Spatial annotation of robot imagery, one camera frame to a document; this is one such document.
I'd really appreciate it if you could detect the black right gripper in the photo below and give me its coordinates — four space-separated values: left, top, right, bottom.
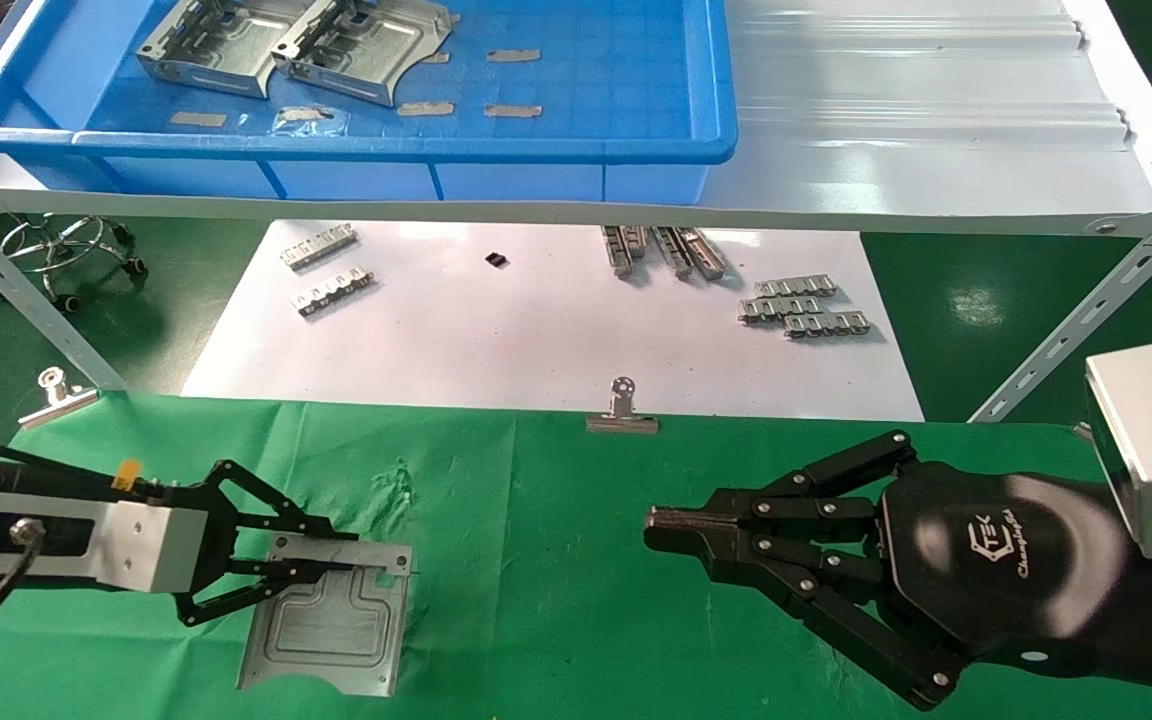
644 430 1139 711

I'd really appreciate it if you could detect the silver binder clip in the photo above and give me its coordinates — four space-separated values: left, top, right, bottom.
586 376 660 435
18 367 99 429

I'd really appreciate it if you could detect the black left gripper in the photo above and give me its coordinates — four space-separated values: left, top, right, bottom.
134 459 362 628

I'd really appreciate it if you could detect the slotted metal shelf brace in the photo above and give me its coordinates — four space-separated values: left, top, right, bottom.
0 195 127 393
968 180 1152 423

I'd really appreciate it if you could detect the chrome stool base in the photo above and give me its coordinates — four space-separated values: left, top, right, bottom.
0 214 149 313

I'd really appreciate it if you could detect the white metal shelf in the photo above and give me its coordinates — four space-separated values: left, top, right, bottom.
0 0 1152 239

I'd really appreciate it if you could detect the white paper sheet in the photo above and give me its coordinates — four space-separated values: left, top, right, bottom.
181 220 927 421

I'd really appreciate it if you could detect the green table cloth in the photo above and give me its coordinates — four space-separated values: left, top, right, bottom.
0 392 1152 720

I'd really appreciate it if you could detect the notched metal strip part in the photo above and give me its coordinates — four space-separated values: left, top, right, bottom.
292 265 375 318
754 277 837 298
738 295 825 324
652 227 695 280
681 228 729 279
281 224 357 271
784 311 872 339
601 226 649 277

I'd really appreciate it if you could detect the clear crumpled tape piece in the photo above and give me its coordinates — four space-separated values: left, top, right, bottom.
273 105 350 136

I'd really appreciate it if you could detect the blue plastic bin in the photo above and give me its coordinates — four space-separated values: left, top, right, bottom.
0 0 737 206

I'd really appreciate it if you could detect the stamped metal bracket part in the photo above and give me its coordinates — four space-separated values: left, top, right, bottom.
236 533 414 698
136 0 312 99
268 0 455 109

